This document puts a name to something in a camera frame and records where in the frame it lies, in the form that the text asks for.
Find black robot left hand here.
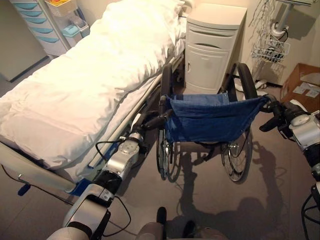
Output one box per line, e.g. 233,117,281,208
131,109,174,136

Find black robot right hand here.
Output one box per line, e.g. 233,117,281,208
259,99,311,140

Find blue seat wheelchair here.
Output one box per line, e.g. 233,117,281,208
155,62,284,184

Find blue bed pedal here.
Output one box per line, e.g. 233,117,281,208
16,183,31,196

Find white papers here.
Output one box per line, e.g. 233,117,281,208
292,81,320,98

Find brown cardboard box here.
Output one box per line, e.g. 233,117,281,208
281,62,320,111

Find white duvet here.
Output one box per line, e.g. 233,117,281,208
0,0,187,176

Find white bedside cabinet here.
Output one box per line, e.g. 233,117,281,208
184,2,248,96

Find robot left leg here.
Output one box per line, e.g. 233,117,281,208
136,206,168,240

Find robot leg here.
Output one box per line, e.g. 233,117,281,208
136,206,168,240
182,219,229,240

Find light blue lidded bin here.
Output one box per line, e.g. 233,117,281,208
61,18,91,39

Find robot right leg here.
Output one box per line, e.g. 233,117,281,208
182,219,229,240

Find white cart with blue drawers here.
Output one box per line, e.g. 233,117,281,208
9,0,74,57

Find white container with yellow label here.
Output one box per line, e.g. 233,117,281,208
44,0,79,17

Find black left arm wrist cable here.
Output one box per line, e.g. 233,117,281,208
95,140,131,164

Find white wire basket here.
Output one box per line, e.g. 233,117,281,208
251,37,291,63

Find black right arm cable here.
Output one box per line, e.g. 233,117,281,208
300,184,320,240

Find black left arm elbow cable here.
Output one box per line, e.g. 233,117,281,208
101,194,132,238

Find white hanging cables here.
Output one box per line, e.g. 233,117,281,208
248,0,279,51

